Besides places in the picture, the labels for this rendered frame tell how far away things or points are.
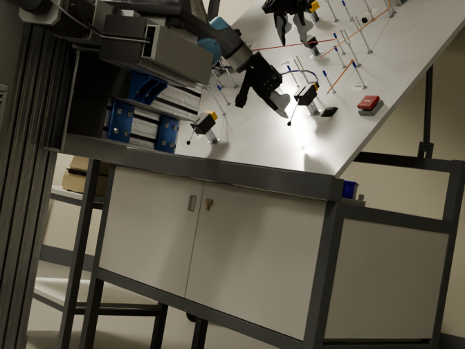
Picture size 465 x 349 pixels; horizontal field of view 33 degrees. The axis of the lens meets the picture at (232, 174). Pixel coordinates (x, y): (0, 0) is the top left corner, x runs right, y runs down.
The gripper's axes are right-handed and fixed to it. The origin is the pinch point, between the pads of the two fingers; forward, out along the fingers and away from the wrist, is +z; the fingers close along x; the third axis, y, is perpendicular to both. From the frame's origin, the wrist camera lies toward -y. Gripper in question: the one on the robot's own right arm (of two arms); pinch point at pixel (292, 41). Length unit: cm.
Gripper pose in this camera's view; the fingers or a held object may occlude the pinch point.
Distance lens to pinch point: 240.9
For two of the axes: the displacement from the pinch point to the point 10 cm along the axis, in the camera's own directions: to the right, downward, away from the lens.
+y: 7.0, -3.0, 6.5
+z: 1.8, 9.5, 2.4
